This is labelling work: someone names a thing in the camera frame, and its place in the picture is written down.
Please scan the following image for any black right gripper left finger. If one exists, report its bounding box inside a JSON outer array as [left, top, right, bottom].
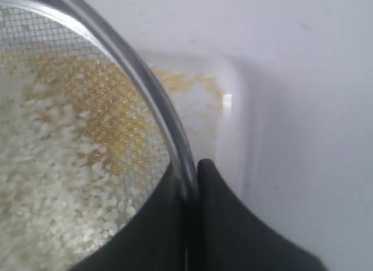
[[71, 166, 185, 271]]

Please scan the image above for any white plastic tray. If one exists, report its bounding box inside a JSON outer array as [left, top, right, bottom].
[[140, 50, 273, 204]]

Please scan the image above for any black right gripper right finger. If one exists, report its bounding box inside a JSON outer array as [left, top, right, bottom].
[[187, 159, 326, 270]]

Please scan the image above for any round steel mesh sieve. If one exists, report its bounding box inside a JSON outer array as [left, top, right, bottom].
[[1, 0, 199, 270]]

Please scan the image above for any sieved yellow millet pile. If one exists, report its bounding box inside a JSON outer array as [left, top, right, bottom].
[[152, 66, 223, 138]]

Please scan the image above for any yellow lentils and rice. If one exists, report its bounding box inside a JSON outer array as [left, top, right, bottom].
[[1, 50, 170, 270]]

